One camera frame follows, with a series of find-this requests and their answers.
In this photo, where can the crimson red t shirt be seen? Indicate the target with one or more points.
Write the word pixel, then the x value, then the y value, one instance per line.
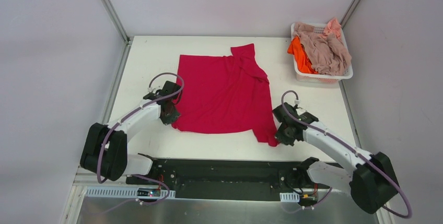
pixel 226 94

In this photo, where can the aluminium frame rail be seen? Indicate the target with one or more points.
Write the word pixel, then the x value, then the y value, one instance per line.
pixel 366 181

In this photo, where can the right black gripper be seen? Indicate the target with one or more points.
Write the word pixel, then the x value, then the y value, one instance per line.
pixel 283 136

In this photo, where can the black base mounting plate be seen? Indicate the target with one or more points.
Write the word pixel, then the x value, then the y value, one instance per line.
pixel 229 179

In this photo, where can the white plastic laundry basket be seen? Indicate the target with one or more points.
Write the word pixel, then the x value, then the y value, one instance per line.
pixel 317 77

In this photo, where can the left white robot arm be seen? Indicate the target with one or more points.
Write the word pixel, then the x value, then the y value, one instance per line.
pixel 105 152

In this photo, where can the orange t shirt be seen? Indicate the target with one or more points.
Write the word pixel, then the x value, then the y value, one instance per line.
pixel 303 63

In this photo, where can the salmon pink t shirt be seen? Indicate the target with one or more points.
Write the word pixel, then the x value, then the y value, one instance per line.
pixel 333 27

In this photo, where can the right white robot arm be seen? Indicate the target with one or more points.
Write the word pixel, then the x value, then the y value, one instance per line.
pixel 350 159

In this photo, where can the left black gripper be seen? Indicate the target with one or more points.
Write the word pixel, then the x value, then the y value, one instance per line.
pixel 171 113

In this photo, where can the beige t shirt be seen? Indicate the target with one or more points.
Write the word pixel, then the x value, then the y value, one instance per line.
pixel 329 56

